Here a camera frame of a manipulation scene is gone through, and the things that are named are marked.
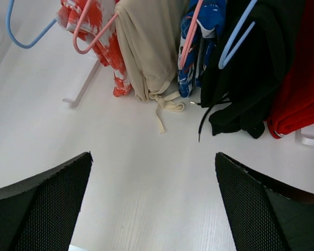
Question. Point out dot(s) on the pink wire hanger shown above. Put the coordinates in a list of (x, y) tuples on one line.
[(96, 38)]

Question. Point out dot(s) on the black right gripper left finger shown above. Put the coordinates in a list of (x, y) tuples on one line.
[(40, 212)]

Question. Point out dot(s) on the white clothes rack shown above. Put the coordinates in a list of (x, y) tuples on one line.
[(90, 66)]

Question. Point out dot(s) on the red trousers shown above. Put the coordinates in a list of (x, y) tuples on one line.
[(293, 107)]

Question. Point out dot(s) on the beige drawstring trousers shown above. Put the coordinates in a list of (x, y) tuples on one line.
[(149, 37)]

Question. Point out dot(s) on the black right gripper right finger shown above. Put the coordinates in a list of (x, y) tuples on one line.
[(264, 213)]

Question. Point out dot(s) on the orange white patterned trousers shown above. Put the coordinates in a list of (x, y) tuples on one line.
[(107, 48)]

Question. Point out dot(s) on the black drawstring trousers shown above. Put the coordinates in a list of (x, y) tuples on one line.
[(249, 63)]

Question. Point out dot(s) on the blue wire hanger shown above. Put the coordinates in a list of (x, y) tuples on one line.
[(10, 32)]

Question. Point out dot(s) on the blue patterned trousers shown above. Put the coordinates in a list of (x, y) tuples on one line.
[(210, 25)]

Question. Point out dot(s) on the pink hanger with blue trousers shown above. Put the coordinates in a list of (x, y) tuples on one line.
[(189, 39)]

